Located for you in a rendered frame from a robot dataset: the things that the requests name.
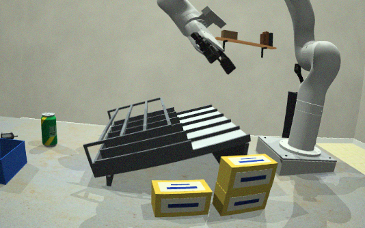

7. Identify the blue open bin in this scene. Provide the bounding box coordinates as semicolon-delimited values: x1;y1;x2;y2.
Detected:
0;138;27;185

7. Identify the green drink can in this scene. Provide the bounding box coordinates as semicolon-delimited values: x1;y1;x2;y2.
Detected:
41;113;57;147

